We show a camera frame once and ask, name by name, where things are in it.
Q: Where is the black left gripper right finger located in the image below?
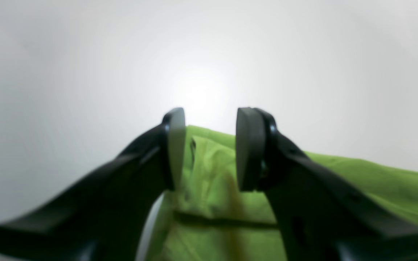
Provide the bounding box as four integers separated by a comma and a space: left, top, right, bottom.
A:
236, 107, 418, 261

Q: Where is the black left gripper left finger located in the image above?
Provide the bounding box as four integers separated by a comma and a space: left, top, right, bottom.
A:
0, 108, 186, 261

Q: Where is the green T-shirt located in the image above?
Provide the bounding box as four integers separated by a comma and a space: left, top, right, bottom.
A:
144, 125, 418, 261

